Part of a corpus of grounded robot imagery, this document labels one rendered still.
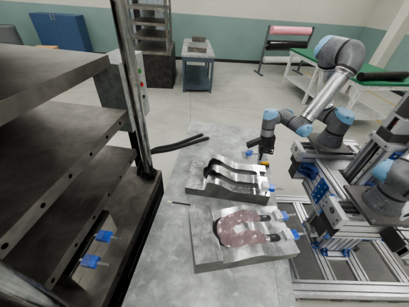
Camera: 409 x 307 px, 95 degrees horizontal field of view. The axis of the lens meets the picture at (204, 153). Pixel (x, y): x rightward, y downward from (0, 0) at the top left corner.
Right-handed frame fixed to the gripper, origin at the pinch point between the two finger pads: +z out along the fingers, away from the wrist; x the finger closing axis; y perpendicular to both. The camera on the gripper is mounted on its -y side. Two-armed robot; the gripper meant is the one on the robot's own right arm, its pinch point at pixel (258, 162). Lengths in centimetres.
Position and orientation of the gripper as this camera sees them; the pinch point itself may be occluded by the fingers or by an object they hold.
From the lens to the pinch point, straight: 127.0
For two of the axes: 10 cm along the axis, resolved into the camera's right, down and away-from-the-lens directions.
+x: 1.3, -5.4, 8.3
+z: 0.2, 8.4, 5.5
